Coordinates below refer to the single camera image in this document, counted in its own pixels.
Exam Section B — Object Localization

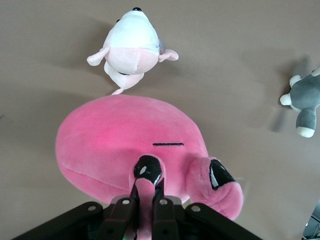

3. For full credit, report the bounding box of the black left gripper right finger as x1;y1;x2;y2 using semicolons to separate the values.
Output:
152;179;263;240

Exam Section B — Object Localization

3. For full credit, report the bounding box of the pink round plush toy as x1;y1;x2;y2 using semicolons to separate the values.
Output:
54;94;244;240

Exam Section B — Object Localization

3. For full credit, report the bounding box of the white and pink plush dog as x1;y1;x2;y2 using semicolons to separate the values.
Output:
86;7;180;96

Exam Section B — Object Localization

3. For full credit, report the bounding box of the gray and white plush husky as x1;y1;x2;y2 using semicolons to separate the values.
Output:
279;66;320;138

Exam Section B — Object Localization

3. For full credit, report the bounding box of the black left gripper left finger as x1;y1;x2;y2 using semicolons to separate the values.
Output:
12;186;140;240

